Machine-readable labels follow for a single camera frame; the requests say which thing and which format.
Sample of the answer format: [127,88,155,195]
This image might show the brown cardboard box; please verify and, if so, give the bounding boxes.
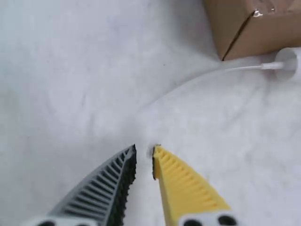
[202,0,301,62]

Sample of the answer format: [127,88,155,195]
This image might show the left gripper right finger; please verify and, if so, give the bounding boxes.
[151,145,238,226]

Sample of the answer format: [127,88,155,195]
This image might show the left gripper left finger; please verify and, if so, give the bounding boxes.
[22,144,137,226]

